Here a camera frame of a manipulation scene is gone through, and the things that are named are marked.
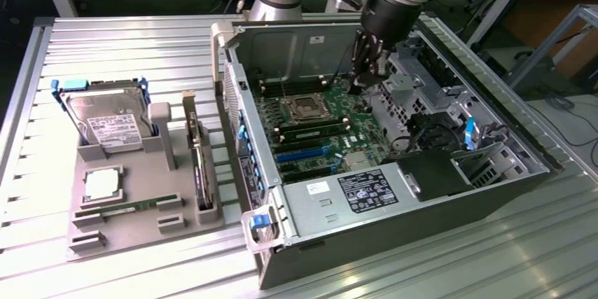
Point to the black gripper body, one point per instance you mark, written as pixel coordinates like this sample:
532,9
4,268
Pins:
390,19

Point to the installed green RAM stick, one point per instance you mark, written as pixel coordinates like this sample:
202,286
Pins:
313,132

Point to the green RAM stick white label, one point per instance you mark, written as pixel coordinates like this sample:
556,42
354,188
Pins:
129,207

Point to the metal disk bay cage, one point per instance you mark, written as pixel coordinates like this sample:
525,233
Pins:
406,78

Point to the green motherboard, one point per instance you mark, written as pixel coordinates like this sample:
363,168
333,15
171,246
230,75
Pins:
343,110

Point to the CPU socket with metal cover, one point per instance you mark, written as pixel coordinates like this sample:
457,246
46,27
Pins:
309,107

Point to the silver chipset heatsink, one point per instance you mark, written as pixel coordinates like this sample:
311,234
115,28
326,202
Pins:
359,161

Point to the blue expansion slot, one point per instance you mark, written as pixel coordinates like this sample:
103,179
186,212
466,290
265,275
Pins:
301,154

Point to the black plastic air shroud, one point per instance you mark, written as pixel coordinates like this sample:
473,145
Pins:
432,173

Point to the grey power supply unit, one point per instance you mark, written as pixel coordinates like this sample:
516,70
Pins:
318,208

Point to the black graphics card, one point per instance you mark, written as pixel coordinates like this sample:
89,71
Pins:
202,159

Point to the blue case release latch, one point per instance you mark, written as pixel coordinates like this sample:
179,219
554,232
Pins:
259,222

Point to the black open PC case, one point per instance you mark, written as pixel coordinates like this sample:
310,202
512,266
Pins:
421,236

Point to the hard disk in blue caddy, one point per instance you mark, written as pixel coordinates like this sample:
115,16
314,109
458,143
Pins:
110,117

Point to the silver CPU chip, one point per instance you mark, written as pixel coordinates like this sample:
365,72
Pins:
102,182

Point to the grey parts rack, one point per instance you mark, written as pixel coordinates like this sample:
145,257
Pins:
150,232

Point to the aluminium profile frame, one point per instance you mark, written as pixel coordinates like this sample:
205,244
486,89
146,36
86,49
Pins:
546,40

